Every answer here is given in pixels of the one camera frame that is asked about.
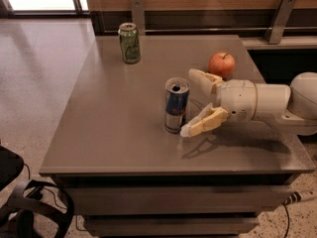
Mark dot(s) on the black bag with straps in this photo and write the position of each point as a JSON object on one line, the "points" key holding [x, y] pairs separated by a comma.
{"points": [[17, 213]]}

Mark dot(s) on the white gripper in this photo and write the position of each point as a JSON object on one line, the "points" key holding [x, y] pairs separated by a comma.
{"points": [[238, 98]]}

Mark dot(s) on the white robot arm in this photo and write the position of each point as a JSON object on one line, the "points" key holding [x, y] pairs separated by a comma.
{"points": [[285, 108]]}

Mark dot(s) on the metal wall bracket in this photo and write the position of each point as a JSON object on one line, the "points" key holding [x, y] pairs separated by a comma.
{"points": [[138, 15], [274, 32]]}

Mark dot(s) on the blue silver redbull can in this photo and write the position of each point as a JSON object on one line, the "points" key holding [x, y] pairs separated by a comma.
{"points": [[176, 98]]}

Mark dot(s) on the grey drawer cabinet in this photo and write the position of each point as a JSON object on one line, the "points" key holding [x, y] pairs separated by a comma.
{"points": [[130, 177]]}

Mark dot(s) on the red apple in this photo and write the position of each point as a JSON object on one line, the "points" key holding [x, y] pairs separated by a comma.
{"points": [[221, 64]]}

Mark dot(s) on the right metal wall bracket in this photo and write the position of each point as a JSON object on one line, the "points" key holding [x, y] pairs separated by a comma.
{"points": [[274, 32]]}

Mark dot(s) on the left metal wall bracket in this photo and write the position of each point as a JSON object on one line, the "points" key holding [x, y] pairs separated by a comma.
{"points": [[138, 15]]}

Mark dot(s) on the striped white power strip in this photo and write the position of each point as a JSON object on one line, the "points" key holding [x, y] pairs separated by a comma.
{"points": [[299, 196]]}

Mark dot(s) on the green soda can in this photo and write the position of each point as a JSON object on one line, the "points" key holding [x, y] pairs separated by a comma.
{"points": [[129, 42]]}

